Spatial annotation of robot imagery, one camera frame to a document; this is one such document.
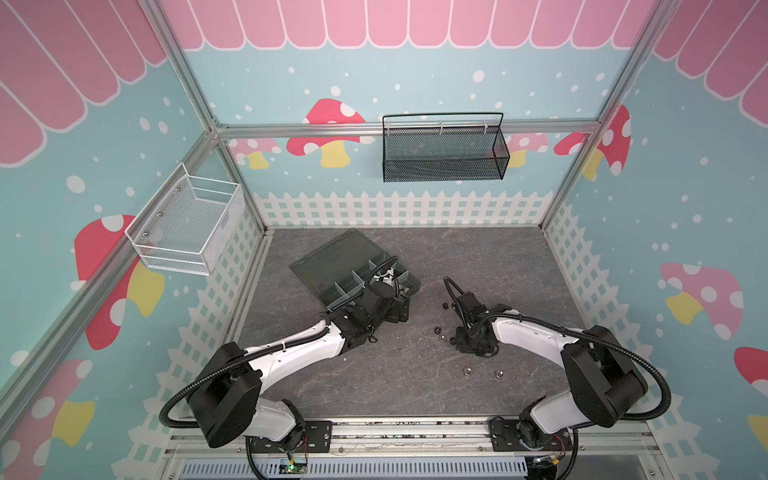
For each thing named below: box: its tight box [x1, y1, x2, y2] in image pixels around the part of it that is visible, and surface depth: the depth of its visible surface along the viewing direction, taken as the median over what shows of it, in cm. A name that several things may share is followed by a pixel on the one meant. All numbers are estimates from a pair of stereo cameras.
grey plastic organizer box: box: [289, 228, 421, 309], surface depth 111 cm
